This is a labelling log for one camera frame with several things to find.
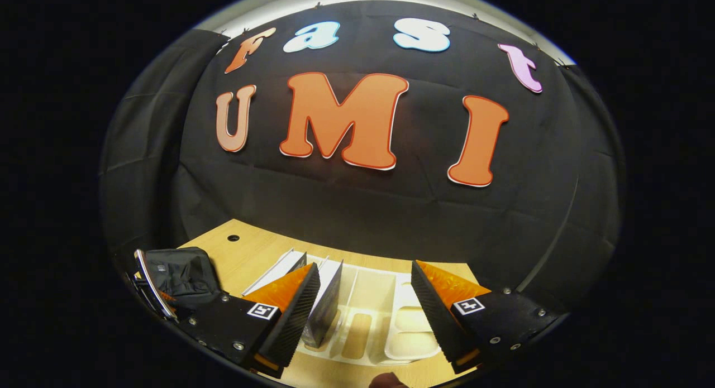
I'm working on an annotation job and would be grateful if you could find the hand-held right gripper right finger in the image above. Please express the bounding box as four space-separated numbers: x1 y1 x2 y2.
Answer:
411 259 564 376

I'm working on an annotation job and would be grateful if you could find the white bookshelf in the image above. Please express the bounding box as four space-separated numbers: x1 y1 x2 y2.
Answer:
242 248 449 367

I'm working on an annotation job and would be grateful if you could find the black schoolbag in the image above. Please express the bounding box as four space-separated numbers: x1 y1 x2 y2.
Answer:
142 247 223 312

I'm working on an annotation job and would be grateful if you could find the blue dark cover book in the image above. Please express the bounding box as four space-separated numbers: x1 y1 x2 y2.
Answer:
303 260 344 348

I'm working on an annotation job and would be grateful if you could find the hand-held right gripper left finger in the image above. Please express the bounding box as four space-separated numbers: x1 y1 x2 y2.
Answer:
176 262 322 377

